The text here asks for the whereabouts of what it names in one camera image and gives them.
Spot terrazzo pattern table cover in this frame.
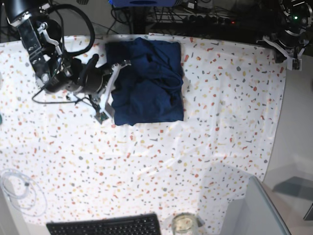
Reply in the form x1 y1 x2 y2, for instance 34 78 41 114
0 34 286 235

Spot black wire rack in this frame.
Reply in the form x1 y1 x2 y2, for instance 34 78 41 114
146 5 234 25

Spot blue box with oval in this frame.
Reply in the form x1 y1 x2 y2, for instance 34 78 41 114
109 0 183 7

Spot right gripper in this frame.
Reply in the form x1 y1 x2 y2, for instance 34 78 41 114
66 54 112 96

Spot coiled white cable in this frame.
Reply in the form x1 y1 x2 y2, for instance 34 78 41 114
0 169 48 217

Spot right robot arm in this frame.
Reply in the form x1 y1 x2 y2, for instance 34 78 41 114
0 0 110 97

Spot navy blue t-shirt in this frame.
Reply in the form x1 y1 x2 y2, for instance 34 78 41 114
105 38 184 126

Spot clear glass jar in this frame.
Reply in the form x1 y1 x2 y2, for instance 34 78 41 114
172 213 199 235

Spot grey laptop computer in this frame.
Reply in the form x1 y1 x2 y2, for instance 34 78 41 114
220 176 290 235

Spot black computer keyboard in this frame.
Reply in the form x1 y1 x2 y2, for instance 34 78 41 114
46 213 161 235

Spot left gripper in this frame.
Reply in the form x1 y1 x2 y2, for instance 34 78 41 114
274 28 306 64

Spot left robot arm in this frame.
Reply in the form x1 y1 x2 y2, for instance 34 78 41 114
277 0 313 63

